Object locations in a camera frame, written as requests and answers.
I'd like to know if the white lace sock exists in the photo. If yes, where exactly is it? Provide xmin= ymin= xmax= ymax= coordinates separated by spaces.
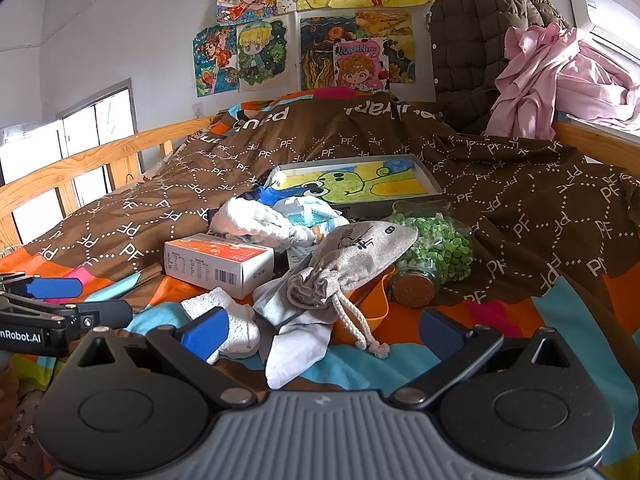
xmin=180 ymin=287 xmax=260 ymax=364

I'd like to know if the orange silicone cup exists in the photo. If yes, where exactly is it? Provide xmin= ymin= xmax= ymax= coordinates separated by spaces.
xmin=331 ymin=266 xmax=395 ymax=344

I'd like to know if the grey white cloth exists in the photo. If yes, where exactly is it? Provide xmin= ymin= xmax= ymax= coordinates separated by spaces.
xmin=253 ymin=278 xmax=336 ymax=389

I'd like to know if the white fluffy cloth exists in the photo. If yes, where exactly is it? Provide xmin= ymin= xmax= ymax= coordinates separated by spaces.
xmin=209 ymin=197 xmax=317 ymax=252

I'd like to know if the grey drawstring pouch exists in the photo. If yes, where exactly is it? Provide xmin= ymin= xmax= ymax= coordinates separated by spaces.
xmin=286 ymin=221 xmax=418 ymax=359

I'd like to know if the colourful patterned towel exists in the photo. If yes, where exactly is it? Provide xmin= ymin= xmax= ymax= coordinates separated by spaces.
xmin=272 ymin=196 xmax=349 ymax=266

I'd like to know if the orange and white box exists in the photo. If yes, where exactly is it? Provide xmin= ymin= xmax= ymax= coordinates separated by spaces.
xmin=164 ymin=233 xmax=274 ymax=299

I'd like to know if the jar of green stars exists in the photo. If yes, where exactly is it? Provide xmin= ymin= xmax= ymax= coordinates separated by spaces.
xmin=390 ymin=198 xmax=474 ymax=309

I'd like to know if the colourful striped bedsheet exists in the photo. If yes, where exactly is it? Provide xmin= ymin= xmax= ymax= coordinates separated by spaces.
xmin=0 ymin=246 xmax=640 ymax=480

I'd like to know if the brown PF patterned blanket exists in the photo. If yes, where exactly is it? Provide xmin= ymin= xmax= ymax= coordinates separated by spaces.
xmin=26 ymin=94 xmax=639 ymax=309

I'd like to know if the grey tray with drawing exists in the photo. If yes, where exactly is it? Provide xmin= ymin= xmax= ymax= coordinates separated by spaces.
xmin=256 ymin=154 xmax=442 ymax=218

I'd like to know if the pink shirt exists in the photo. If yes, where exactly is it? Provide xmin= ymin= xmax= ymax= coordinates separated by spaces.
xmin=486 ymin=23 xmax=639 ymax=140

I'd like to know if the pink girl poster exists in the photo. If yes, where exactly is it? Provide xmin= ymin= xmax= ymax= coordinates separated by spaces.
xmin=333 ymin=38 xmax=390 ymax=91

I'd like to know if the orange hair girl drawing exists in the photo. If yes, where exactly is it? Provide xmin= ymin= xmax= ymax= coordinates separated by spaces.
xmin=192 ymin=25 xmax=240 ymax=98

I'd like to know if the blond boy drawing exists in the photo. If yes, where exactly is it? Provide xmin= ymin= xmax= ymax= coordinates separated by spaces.
xmin=236 ymin=16 xmax=293 ymax=92

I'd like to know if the brown quilted jacket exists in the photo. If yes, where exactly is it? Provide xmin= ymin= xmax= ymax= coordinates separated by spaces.
xmin=430 ymin=0 xmax=570 ymax=134

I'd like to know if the dark sea drawing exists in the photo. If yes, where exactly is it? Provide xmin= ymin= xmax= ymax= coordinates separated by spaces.
xmin=299 ymin=10 xmax=416 ymax=90

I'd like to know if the white air conditioner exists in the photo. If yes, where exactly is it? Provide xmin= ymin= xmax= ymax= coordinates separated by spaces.
xmin=570 ymin=0 xmax=640 ymax=64

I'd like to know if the wooden bed rail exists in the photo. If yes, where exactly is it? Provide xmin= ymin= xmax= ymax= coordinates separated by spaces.
xmin=1 ymin=116 xmax=215 ymax=249

